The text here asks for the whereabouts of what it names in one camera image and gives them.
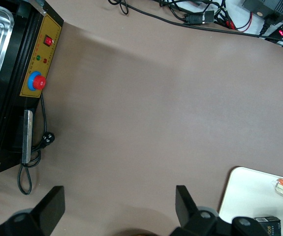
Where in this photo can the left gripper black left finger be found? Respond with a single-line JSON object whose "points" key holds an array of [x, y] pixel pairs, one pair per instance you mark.
{"points": [[50, 211]]}

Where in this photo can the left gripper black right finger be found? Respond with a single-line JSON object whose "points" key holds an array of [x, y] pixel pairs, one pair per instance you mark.
{"points": [[195, 221]]}

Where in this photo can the beige plastic serving tray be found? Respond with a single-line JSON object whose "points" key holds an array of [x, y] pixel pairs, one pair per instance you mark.
{"points": [[249, 194]]}

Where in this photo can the black box with gold print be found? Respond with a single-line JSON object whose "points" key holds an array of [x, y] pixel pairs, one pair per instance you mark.
{"points": [[269, 227]]}

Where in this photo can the black sealing machine yellow panel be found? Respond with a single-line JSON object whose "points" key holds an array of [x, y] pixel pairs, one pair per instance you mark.
{"points": [[13, 98]]}

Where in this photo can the grey power supply box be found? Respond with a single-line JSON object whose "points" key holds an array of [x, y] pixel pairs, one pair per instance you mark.
{"points": [[266, 7]]}

